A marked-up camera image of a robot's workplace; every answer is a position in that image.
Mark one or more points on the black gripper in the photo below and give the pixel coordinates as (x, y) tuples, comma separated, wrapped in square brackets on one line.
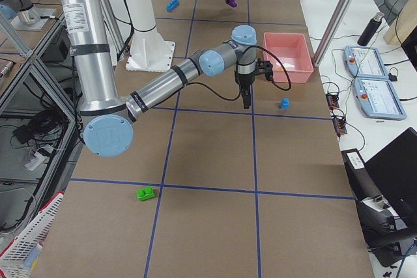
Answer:
[(243, 80)]

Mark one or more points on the purple block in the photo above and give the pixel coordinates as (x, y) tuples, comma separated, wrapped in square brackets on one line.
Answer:
[(233, 7)]

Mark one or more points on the small blue block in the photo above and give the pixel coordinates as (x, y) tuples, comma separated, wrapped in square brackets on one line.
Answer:
[(285, 103)]

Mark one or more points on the long blue block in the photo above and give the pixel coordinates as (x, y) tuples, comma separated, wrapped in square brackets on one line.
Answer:
[(172, 5)]

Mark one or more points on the green block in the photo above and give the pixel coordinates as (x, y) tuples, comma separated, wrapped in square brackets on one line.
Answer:
[(145, 193)]

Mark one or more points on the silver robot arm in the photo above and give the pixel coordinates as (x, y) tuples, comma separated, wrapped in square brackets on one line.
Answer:
[(108, 117)]

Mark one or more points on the pink plastic box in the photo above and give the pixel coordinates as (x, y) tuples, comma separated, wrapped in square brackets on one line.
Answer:
[(292, 50)]

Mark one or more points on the upper orange usb hub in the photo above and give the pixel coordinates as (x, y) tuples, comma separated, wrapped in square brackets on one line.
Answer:
[(332, 100)]

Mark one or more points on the orange usb hub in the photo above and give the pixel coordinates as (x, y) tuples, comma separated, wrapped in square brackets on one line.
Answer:
[(332, 100), (339, 126)]

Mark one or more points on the lower orange usb hub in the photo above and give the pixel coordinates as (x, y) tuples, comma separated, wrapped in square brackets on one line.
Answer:
[(339, 126)]

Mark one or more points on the upper teach pendant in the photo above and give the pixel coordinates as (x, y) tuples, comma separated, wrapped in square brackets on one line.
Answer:
[(364, 62)]

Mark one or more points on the teach pendant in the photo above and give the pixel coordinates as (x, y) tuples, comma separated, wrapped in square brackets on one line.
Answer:
[(364, 62), (377, 98)]

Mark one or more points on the lower teach pendant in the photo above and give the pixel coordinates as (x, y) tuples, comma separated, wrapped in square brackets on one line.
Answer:
[(377, 98)]

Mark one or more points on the black bottle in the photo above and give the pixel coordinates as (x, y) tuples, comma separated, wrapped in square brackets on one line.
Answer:
[(370, 29)]

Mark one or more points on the black laptop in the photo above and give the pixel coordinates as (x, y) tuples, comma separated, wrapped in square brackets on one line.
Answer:
[(393, 170)]

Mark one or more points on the white plastic basket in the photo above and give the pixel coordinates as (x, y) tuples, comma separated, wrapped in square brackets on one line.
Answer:
[(20, 257)]

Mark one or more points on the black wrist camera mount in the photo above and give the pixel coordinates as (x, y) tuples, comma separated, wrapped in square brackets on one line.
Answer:
[(264, 68)]

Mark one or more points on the white camera stand post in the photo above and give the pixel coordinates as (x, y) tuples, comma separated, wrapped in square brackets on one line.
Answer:
[(148, 50)]

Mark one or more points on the aluminium frame post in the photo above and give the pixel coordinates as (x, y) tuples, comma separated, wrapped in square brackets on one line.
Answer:
[(330, 31)]

